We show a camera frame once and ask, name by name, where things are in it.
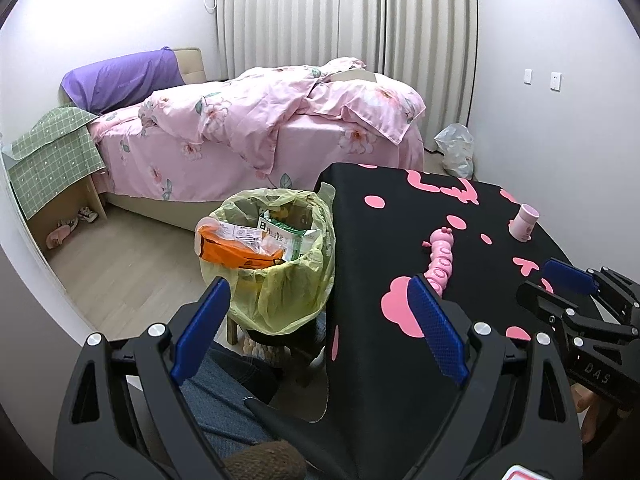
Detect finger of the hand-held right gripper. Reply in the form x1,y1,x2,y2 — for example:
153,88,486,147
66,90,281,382
542,257,640,314
516,281,640,350

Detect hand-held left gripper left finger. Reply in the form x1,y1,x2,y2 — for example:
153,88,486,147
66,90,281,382
52,276,232,480

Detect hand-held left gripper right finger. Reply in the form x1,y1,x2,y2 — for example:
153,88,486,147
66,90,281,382
405,275,586,480

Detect orange snack packet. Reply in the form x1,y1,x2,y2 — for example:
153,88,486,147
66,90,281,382
195,217,286,268

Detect waste bin with yellow bag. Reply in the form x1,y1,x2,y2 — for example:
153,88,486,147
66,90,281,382
195,182,337,336

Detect green white drink carton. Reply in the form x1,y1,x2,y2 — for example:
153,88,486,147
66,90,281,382
257,210,323,261

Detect person's right hand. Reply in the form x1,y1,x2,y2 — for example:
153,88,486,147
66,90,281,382
572,382,609,444

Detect pink and white cup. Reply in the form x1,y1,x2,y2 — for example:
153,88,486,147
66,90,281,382
509,203,541,242

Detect pink caterpillar toy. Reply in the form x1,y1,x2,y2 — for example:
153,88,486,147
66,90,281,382
421,227,456,297

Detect person's blue jeans leg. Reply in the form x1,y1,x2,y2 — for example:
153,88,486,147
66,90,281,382
177,345,281,480

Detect black tablecloth with pink print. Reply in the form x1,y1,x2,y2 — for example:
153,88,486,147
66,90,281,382
314,162,623,480

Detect brown knit cloth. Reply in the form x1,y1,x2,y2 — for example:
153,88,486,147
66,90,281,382
222,440,307,480

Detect white plastic bag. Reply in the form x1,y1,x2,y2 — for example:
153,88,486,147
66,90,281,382
434,122,475,179

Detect pink slipper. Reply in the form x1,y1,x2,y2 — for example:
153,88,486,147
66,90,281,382
46,224,76,248

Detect wooden nightstand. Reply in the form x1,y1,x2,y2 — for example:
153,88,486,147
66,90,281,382
2,152,108,222

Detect bed with pink floral sheet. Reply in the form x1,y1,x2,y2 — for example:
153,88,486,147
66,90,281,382
87,85,426,216

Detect green checked cloth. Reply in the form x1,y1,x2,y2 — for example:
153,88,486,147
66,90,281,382
10,106,107,211

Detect pink floral duvet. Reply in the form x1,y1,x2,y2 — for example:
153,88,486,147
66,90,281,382
145,57,427,176

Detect purple pillow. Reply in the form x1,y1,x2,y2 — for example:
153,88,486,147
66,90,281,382
61,47,183,115

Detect beige headboard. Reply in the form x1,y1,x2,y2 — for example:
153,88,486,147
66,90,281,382
172,47,206,85

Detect white pleated curtain panel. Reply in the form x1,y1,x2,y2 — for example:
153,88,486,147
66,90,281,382
339,0,478,136
216,0,342,81

